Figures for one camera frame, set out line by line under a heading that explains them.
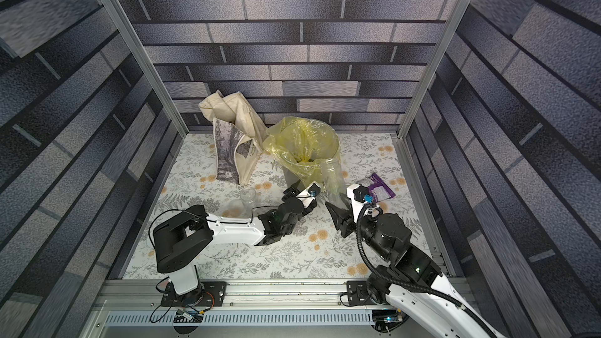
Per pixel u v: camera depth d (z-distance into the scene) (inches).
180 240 18.9
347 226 22.0
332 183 23.8
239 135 33.5
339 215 22.4
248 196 38.4
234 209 36.6
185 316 27.9
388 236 18.1
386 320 27.6
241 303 28.6
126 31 32.1
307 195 27.9
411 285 17.5
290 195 29.7
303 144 37.0
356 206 21.5
